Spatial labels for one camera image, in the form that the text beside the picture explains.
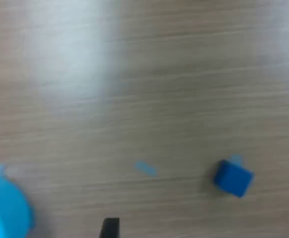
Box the small blue cube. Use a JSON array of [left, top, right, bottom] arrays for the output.
[[212, 159, 255, 199]]

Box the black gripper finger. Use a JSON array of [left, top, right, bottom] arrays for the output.
[[98, 217, 120, 238]]

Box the blue plastic cup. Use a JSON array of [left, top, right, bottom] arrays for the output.
[[0, 171, 37, 238]]

